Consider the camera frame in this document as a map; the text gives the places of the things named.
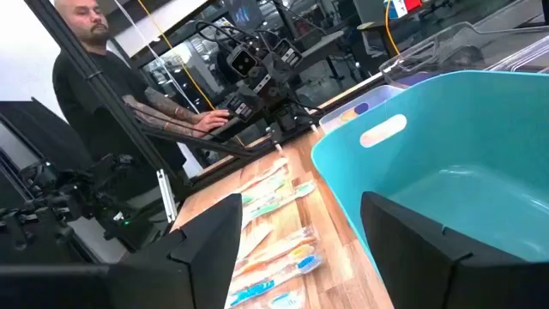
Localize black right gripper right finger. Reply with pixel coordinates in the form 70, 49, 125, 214
360, 191, 549, 309

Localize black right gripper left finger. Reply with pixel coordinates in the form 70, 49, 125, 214
0, 192, 244, 309

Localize pale toothbrush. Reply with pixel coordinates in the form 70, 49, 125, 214
246, 156, 292, 177

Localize green toothbrush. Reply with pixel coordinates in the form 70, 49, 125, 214
241, 178, 297, 209
242, 179, 317, 222

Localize blue toothbrush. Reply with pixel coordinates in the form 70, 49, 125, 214
228, 253, 323, 308
268, 290, 306, 309

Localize person's forearm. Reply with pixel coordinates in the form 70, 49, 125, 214
143, 87, 202, 125
122, 94, 207, 139

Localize grey background desk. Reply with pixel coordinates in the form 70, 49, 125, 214
295, 28, 357, 85

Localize person's hand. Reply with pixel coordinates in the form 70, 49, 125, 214
192, 109, 232, 134

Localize small frosted plastic bin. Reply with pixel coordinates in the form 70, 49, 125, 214
318, 83, 407, 136

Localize teal plastic bin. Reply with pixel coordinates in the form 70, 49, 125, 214
310, 70, 549, 280

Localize orange wrapped toothbrush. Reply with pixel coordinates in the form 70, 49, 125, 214
233, 226, 319, 276
230, 243, 317, 294

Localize red white blue box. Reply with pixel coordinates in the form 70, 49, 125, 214
387, 0, 425, 21

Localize clear acrylic bin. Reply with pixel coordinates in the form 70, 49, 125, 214
484, 34, 549, 75
378, 20, 549, 86

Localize person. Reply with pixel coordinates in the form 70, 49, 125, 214
51, 0, 232, 173

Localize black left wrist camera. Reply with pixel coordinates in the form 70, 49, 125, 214
226, 43, 260, 80

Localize yellow cable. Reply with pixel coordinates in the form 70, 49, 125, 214
136, 0, 218, 112
383, 0, 402, 57

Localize silver metal bracket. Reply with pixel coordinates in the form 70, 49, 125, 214
155, 168, 179, 224

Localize black aluminium table frame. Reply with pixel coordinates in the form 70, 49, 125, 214
23, 0, 321, 205

